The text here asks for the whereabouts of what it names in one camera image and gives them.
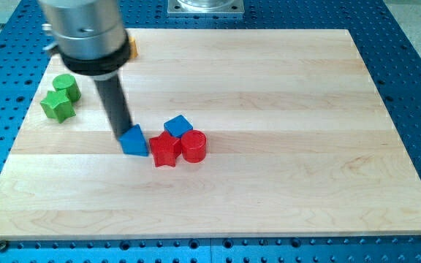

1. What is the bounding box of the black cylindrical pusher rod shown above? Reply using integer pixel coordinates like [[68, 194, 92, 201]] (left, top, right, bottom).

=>
[[93, 72, 132, 140]]

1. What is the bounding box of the blue triangle block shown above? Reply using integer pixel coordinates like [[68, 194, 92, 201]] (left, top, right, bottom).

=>
[[119, 124, 149, 156]]

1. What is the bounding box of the blue cube block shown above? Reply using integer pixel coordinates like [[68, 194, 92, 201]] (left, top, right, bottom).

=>
[[164, 115, 193, 138]]

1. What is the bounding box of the yellow block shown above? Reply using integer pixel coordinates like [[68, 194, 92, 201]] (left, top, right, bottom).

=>
[[129, 37, 138, 59]]

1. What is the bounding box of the green cylinder block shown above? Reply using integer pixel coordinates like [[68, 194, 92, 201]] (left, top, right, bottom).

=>
[[52, 74, 81, 102]]

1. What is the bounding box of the green star block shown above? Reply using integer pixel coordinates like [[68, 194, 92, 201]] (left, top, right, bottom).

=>
[[40, 90, 76, 123]]

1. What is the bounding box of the red star block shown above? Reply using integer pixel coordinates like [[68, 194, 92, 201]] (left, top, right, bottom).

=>
[[149, 131, 182, 167]]

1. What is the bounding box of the red cylinder block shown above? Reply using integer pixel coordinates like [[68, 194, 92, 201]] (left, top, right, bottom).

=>
[[181, 129, 207, 163]]

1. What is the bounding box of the blue perforated metal table plate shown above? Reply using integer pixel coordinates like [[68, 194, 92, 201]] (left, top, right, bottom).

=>
[[0, 1, 421, 262]]

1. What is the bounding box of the wooden board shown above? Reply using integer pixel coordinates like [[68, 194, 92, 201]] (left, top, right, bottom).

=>
[[0, 29, 421, 240]]

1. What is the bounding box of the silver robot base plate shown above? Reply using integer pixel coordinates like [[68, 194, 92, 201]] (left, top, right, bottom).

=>
[[167, 0, 244, 15]]

